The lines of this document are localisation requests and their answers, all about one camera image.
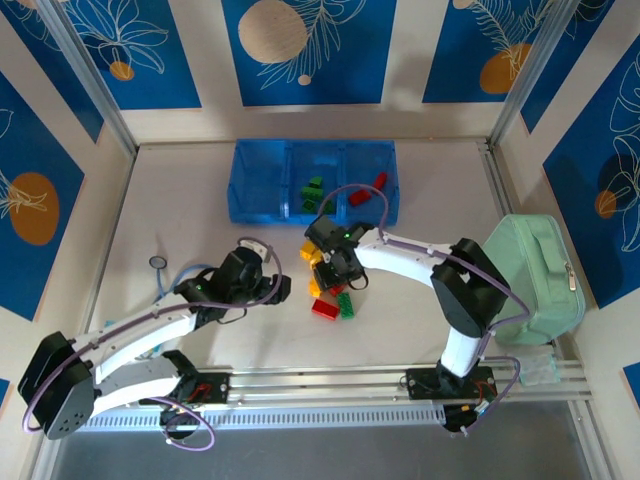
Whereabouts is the blue tube with ring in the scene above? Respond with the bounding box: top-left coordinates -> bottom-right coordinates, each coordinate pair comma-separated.
148,253 -> 216,301

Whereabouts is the clear plastic bag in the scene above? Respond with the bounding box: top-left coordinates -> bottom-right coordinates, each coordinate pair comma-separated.
517,353 -> 559,387

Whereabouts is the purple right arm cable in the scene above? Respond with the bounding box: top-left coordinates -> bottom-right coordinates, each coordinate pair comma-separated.
319,183 -> 530,436

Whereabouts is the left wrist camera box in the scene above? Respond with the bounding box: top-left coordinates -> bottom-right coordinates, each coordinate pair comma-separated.
236,241 -> 270,265

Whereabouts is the aluminium frame post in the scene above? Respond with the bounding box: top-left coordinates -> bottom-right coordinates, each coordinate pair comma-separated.
34,0 -> 140,157
488,0 -> 585,147

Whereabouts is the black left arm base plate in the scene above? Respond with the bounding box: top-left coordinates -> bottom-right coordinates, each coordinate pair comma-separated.
169,372 -> 231,406

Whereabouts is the aluminium mounting rail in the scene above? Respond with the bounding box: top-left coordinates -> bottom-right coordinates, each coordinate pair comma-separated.
92,360 -> 596,411

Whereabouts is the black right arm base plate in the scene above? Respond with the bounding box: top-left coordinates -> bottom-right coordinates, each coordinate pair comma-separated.
405,367 -> 499,401

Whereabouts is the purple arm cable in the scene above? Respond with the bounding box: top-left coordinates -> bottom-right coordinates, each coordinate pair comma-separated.
22,235 -> 281,452
319,183 -> 530,436

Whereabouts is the blue three-compartment bin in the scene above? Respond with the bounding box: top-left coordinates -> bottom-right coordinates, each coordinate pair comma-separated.
227,138 -> 403,226

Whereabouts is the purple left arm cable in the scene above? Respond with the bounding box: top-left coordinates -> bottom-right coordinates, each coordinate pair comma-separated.
22,235 -> 281,452

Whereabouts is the long red lego brick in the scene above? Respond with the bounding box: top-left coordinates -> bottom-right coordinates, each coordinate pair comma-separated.
311,298 -> 342,320

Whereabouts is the black controller bracket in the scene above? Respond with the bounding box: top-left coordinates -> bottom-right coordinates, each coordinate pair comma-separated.
442,402 -> 494,440
158,403 -> 204,442

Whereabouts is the grey metal sheet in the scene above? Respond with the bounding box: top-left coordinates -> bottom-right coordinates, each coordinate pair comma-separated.
47,399 -> 596,480

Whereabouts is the mint green zipper case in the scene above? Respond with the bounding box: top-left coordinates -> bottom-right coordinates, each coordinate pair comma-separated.
480,213 -> 587,347

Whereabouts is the grey slotted cable duct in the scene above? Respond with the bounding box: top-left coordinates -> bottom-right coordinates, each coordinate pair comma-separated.
74,403 -> 447,434

